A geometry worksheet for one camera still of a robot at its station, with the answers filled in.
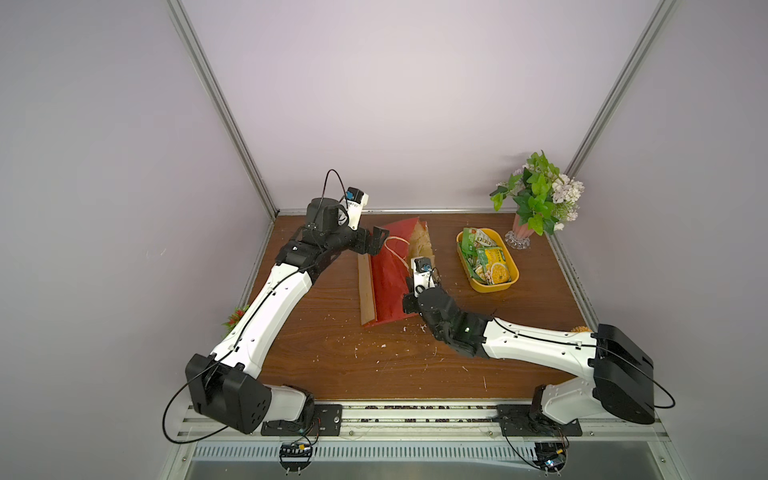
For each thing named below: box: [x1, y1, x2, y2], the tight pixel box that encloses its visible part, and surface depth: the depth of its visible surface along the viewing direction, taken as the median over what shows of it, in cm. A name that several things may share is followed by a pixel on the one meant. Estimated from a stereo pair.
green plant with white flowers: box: [490, 150, 585, 236], surface depth 87 cm
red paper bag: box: [358, 217, 437, 327], surface depth 87 cm
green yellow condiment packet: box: [484, 247, 509, 284], surface depth 97 cm
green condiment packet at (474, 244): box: [461, 227, 497, 275], surface depth 102 cm
